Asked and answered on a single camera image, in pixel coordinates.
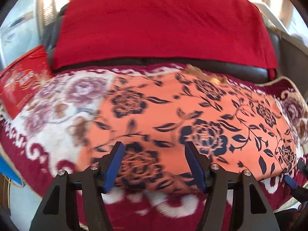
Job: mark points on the red blanket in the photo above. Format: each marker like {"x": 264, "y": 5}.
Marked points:
{"x": 156, "y": 24}

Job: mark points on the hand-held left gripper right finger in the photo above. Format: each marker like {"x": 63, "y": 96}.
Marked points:
{"x": 197, "y": 170}

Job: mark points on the dark leather sofa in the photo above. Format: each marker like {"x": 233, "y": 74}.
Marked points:
{"x": 240, "y": 68}

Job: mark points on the blue cloth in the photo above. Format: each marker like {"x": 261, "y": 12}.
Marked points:
{"x": 9, "y": 170}

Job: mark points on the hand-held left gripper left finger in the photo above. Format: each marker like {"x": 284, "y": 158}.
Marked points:
{"x": 113, "y": 169}

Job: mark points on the white appliance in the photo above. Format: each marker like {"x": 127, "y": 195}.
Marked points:
{"x": 16, "y": 28}

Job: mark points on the orange floral blouse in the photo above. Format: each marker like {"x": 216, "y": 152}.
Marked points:
{"x": 168, "y": 105}

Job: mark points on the floral plush blanket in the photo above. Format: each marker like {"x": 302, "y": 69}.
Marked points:
{"x": 60, "y": 101}

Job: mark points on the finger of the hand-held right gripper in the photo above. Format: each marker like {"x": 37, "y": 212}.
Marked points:
{"x": 303, "y": 167}
{"x": 290, "y": 182}

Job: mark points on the white board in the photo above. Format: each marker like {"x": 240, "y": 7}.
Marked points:
{"x": 272, "y": 16}

